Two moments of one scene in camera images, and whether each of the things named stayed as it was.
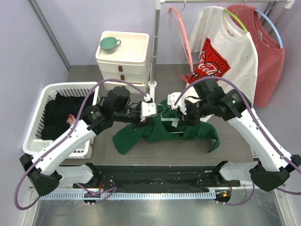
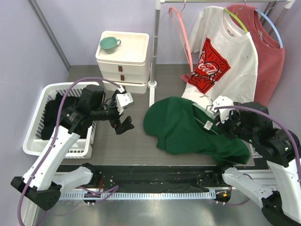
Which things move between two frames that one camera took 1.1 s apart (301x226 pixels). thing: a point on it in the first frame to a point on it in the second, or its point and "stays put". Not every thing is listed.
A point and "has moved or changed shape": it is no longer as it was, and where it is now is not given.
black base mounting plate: [158, 179] stays put
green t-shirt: [168, 124] has moved or changed shape
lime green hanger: [230, 13] stays put
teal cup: [109, 44] stays put
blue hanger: [272, 25] stays put
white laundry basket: [33, 141] stays put
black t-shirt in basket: [60, 113] stays put
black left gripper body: [130, 115] to [114, 116]
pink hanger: [185, 35] stays put
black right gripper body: [194, 111] to [232, 126]
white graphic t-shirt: [226, 50] stays put
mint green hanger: [175, 120] has moved or changed shape
